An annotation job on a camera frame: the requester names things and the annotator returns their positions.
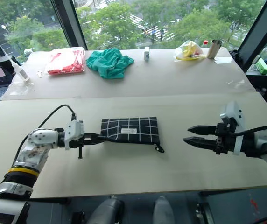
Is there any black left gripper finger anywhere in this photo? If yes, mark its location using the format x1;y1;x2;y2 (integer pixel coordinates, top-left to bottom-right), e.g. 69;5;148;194
84;133;116;140
84;139;106;146

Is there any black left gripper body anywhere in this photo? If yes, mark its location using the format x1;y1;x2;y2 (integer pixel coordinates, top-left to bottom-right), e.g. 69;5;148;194
68;133;95;160

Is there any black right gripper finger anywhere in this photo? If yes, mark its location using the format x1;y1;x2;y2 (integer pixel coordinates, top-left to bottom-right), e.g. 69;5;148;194
183;137;218;150
187;125;217;136

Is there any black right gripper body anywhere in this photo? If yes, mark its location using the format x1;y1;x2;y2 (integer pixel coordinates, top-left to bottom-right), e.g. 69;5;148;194
213;121;238;155

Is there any black grid-pattern pouch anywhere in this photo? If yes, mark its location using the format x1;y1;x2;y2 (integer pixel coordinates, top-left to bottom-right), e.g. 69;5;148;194
100;116;165;154

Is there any clear plastic wrapper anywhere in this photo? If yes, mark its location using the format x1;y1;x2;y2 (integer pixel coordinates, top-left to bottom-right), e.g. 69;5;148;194
9;81;35;94
226;79;246;89

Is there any white paper card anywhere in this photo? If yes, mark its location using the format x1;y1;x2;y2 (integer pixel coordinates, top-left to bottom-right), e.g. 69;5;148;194
214;57;233;65

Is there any crumpled green cloth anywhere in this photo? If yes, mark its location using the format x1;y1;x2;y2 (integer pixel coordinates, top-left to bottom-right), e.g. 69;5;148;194
85;47;135;80

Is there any grey rounded shell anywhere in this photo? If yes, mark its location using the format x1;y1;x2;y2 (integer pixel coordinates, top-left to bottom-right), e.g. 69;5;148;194
152;196;176;224

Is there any plastic bag of red cloth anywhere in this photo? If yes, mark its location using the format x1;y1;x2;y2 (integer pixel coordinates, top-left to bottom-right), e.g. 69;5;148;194
45;48;86;76

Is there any yellow plastic bag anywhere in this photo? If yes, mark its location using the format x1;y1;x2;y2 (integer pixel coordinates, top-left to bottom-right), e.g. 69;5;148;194
174;40;207;62

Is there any stainless steel cup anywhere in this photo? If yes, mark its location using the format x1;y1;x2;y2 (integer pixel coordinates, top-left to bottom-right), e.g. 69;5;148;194
206;39;224;59

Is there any green box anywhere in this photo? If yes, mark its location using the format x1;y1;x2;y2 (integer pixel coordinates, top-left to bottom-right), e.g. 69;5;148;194
252;57;267;75

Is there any clear nozzle squeeze bottle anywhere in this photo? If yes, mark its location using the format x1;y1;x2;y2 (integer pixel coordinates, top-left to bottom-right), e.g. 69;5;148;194
7;56;30;83

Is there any black round gadget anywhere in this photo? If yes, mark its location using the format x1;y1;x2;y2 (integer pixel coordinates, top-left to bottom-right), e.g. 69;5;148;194
0;56;16;75

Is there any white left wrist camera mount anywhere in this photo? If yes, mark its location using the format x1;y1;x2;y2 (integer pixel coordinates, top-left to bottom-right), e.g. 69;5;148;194
63;120;84;150

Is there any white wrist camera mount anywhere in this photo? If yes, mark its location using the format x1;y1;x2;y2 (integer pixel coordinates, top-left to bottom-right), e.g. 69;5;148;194
219;101;246;156
63;120;84;150

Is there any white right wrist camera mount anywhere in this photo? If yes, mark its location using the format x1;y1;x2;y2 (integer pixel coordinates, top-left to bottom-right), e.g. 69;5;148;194
219;101;246;156

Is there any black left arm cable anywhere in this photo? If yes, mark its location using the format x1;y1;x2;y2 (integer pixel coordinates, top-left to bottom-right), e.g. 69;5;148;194
14;104;77;164

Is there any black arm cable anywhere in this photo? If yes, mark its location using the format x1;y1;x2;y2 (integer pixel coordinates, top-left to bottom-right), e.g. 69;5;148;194
14;104;77;164
233;125;267;137

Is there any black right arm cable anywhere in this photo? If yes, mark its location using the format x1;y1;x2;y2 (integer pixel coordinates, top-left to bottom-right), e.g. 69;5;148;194
233;125;267;137

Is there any dark window frame post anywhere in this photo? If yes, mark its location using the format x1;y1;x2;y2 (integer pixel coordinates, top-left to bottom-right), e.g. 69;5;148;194
237;0;267;72
50;0;88;50

